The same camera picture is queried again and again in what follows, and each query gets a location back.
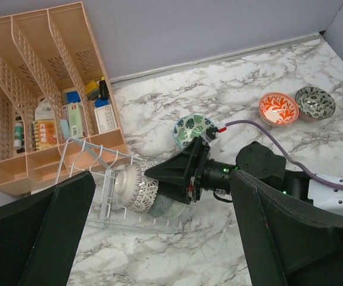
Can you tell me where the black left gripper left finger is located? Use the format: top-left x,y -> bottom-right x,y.
0,171 -> 96,285

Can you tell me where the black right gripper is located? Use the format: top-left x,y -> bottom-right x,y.
144,137 -> 239,204

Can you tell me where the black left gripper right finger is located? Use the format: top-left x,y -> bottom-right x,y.
230,170 -> 343,285

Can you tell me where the blue wave hexagon bowl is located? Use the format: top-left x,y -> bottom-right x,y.
147,194 -> 174,218

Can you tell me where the grey lace patterned bowl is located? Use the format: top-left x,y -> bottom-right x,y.
114,161 -> 159,214

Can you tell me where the orange floral bowl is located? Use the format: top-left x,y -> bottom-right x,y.
258,92 -> 299,127

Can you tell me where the black leaf patterned bowl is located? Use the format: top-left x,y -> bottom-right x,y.
295,86 -> 336,122

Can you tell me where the white teal patterned bowl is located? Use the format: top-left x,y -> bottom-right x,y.
164,201 -> 188,219

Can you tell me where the green leaf patterned bowl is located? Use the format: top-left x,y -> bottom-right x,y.
173,114 -> 216,149

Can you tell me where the white label card box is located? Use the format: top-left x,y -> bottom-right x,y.
94,104 -> 118,133

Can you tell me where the black yellow marker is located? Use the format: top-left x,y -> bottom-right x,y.
98,77 -> 110,100

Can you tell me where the orange labelled white bottle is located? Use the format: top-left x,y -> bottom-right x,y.
33,99 -> 57,151

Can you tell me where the small white glue bottle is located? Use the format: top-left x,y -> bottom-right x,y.
13,122 -> 24,150

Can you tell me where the yellow grey eraser block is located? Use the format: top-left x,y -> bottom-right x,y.
85,80 -> 100,101

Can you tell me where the green white box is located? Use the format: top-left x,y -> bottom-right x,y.
62,102 -> 86,139

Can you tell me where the orange plastic file organizer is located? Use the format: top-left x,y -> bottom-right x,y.
0,2 -> 128,195

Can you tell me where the blue block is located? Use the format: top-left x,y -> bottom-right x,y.
65,91 -> 81,104

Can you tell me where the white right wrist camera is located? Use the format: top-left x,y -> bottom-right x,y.
200,127 -> 227,157

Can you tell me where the white wire dish rack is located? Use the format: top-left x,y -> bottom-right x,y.
55,138 -> 183,234

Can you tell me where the light blue spoon handle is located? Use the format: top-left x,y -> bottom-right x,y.
60,119 -> 70,140

